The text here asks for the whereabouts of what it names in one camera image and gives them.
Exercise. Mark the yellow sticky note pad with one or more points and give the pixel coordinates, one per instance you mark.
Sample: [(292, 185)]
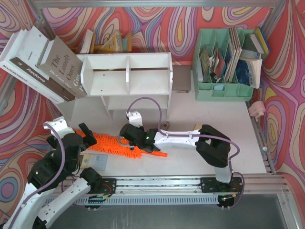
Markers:
[(198, 127)]

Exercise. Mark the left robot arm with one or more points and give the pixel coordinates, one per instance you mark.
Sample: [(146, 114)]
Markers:
[(32, 212)]

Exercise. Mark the black grey stapler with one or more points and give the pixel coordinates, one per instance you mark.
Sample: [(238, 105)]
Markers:
[(166, 125)]

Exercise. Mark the mint green desk organizer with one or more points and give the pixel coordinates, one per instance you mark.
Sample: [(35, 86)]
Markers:
[(214, 65)]

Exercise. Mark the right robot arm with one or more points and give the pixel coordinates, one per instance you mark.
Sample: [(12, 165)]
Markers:
[(213, 146)]

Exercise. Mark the large grey white book stack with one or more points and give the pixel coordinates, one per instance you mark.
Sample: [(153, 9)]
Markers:
[(49, 67)]

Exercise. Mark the pink piggy figurine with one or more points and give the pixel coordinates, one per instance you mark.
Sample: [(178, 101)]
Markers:
[(256, 110)]

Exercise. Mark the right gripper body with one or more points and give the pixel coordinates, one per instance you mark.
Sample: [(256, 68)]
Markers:
[(127, 133)]

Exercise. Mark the grey notebook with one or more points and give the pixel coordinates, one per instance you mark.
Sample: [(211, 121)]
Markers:
[(181, 78)]

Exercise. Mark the white books beside organizer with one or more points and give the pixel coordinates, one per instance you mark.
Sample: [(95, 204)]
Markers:
[(255, 50)]

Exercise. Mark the clear tape roll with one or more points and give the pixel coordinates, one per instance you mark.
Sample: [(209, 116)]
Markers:
[(122, 141)]

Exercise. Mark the orange microfiber duster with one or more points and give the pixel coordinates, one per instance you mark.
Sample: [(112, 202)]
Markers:
[(108, 144)]

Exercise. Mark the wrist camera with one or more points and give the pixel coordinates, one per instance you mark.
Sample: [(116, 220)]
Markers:
[(58, 127), (135, 119)]

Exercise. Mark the white wooden bookshelf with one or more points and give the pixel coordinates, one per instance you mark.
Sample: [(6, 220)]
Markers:
[(120, 78)]

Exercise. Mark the small books behind shelf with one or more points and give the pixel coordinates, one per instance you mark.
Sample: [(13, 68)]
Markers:
[(116, 44)]

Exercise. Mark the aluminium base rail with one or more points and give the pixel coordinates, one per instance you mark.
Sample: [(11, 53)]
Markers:
[(189, 185)]

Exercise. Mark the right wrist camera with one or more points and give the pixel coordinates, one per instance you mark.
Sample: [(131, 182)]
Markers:
[(135, 119)]

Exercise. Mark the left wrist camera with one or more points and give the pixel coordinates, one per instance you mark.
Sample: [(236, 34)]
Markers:
[(58, 127)]

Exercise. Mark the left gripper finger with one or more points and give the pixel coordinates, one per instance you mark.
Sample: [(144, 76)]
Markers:
[(85, 129), (89, 140)]

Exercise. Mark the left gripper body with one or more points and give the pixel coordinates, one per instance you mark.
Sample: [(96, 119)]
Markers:
[(85, 138)]

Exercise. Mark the yellow grey calculator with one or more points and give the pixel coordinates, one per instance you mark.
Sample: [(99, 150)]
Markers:
[(95, 161)]

